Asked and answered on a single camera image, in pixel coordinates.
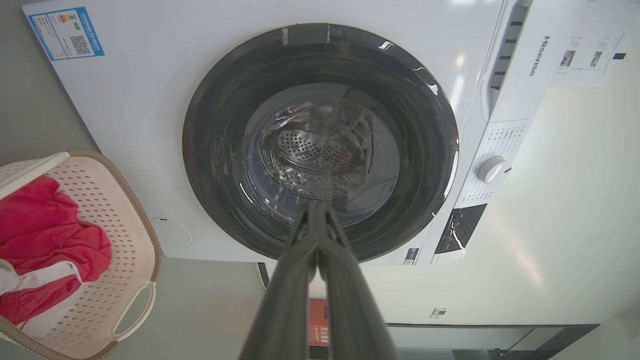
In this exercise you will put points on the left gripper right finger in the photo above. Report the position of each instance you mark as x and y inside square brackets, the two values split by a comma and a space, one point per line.
[350, 310]

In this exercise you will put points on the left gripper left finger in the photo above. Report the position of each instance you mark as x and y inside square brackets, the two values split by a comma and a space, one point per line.
[285, 310]

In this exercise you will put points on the beige perforated laundry basket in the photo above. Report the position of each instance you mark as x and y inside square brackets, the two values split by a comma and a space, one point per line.
[115, 210]

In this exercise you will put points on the red box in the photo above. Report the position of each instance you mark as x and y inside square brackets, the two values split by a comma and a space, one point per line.
[318, 325]

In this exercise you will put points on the small printed washer sticker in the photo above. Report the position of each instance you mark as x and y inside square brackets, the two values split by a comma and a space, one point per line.
[411, 256]

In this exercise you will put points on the round white filter cover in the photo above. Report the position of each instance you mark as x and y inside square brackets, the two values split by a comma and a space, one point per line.
[172, 235]

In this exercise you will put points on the black washer display panel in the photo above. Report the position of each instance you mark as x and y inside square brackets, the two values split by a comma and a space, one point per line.
[460, 229]

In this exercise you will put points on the round dark glass washer door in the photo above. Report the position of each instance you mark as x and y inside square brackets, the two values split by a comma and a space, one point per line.
[225, 125]

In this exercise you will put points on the white washer control knob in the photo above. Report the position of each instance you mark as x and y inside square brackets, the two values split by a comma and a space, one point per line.
[492, 170]

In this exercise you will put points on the dark framed panel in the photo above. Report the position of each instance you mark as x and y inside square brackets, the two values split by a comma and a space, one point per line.
[550, 342]

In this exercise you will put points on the white front-load washing machine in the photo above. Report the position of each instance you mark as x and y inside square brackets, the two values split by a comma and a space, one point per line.
[130, 125]

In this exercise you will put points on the red and white garment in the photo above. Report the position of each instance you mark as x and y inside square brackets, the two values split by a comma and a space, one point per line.
[40, 225]

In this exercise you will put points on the white detergent drawer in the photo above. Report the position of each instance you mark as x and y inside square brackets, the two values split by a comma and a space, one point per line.
[540, 90]

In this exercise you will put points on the white printed paper sheet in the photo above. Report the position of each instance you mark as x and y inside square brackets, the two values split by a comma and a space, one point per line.
[590, 55]

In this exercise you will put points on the blue energy label sticker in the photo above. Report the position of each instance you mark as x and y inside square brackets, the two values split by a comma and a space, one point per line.
[65, 34]

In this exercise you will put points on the small wall label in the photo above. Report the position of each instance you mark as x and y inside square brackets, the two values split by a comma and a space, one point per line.
[438, 313]

